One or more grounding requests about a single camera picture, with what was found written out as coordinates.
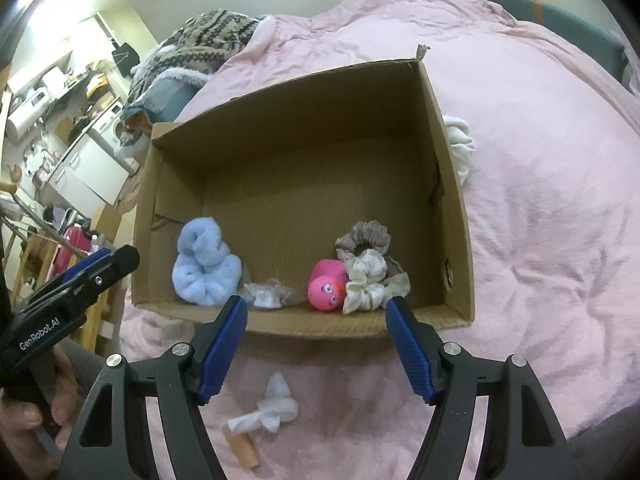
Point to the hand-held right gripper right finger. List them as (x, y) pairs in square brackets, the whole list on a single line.
[(410, 355)]

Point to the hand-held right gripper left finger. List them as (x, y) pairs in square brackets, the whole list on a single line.
[(220, 350)]

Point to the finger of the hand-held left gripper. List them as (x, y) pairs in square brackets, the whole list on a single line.
[(85, 266), (115, 265)]

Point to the clear plastic packet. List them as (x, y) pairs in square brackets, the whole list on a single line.
[(265, 295)]

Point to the brown lace-trimmed scrunchie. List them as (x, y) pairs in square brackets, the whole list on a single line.
[(397, 282)]

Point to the knotted white cloth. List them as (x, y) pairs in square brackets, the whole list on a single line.
[(277, 402)]

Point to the light blue fluffy scrunchie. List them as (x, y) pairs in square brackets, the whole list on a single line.
[(205, 270)]

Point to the cream scrunchie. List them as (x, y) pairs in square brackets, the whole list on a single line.
[(365, 280)]

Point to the pink rubber duck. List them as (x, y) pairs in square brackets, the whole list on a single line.
[(325, 285)]

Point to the brown cardboard box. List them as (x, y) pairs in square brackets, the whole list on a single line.
[(300, 185)]

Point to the person's left hand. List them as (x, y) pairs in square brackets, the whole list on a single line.
[(65, 395)]

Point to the red suitcase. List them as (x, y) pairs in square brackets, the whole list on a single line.
[(72, 247)]

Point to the small cardboard box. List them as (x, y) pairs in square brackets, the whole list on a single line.
[(112, 225)]

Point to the person's left leg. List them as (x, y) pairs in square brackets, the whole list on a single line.
[(82, 355)]

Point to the wooden rack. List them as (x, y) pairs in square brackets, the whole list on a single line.
[(30, 270)]

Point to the white kitchen cabinet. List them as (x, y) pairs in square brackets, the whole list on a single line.
[(90, 170)]

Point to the small tan tube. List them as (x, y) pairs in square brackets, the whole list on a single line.
[(242, 450)]

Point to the white washing machine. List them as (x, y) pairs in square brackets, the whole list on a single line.
[(112, 127)]

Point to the white kitchen appliance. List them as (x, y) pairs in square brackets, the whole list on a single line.
[(35, 97)]

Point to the teal cushion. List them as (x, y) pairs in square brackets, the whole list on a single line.
[(165, 95)]

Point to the black hanging garment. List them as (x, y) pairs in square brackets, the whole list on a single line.
[(125, 60)]

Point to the crumpled white cloth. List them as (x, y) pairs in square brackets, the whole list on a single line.
[(460, 145)]

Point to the pink blanket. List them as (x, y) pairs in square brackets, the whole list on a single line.
[(550, 185)]

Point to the patterned knit blanket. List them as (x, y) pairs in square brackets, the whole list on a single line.
[(210, 35)]

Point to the teal headboard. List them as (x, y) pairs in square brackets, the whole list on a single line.
[(565, 20)]

